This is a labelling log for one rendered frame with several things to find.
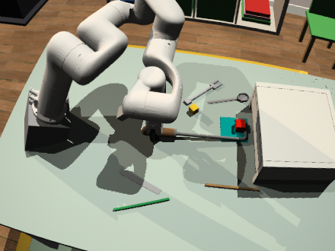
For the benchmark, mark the grey spoon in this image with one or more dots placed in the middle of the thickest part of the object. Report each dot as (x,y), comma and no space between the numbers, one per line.
(241,97)

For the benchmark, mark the red block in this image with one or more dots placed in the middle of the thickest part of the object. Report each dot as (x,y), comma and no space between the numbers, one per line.
(240,125)

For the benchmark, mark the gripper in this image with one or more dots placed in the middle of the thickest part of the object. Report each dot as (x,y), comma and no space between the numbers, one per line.
(155,129)

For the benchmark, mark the yellow cube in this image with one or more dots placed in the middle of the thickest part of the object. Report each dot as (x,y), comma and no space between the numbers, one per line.
(193,109)

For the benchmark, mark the teal square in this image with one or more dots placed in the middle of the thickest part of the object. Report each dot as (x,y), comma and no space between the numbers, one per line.
(228,129)

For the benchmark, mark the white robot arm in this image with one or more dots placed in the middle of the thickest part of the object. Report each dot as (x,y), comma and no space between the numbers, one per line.
(100,32)

